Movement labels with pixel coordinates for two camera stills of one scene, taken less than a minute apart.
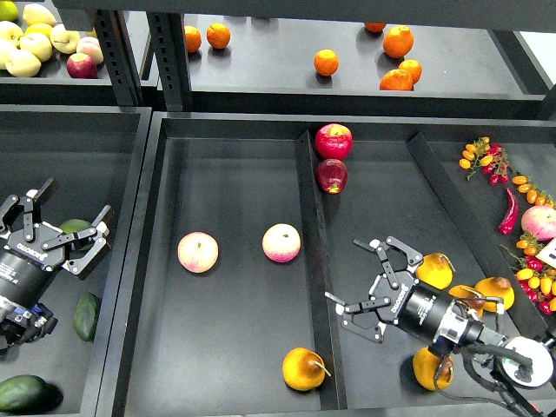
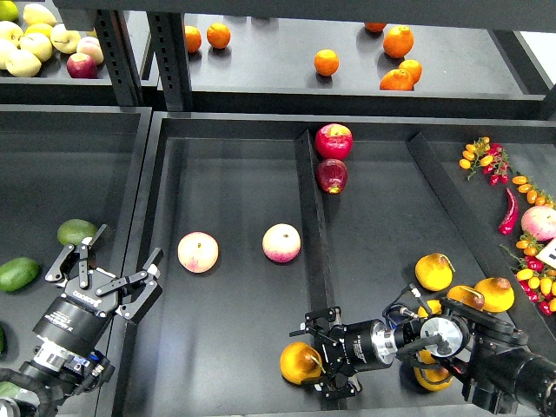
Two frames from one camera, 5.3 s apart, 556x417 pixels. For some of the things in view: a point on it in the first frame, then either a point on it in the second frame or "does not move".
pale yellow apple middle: (37, 43) does not move
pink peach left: (198, 252) does not move
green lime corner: (9, 11) does not move
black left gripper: (24, 259) to (73, 321)
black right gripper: (417, 307) to (354, 348)
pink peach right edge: (539, 221) does not move
